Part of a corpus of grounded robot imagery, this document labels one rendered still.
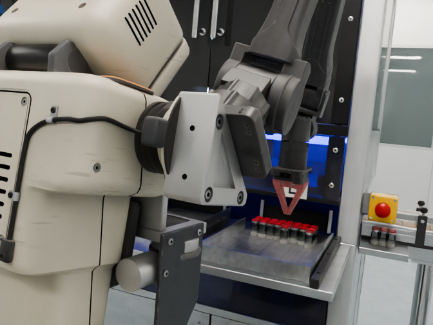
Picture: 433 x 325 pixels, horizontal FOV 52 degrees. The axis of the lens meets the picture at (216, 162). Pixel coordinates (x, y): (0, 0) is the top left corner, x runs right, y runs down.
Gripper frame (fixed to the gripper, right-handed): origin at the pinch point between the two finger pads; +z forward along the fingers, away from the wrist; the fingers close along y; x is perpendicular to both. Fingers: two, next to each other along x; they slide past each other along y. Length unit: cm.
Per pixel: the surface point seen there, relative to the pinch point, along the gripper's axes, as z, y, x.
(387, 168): 40, 496, -10
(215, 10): -47, 31, 34
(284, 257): 14.4, 12.2, 2.2
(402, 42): -113, 500, -7
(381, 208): 2.7, 33.2, -17.7
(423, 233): 10, 46, -29
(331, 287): 14.1, -0.9, -10.9
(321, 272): 12.2, 1.4, -8.2
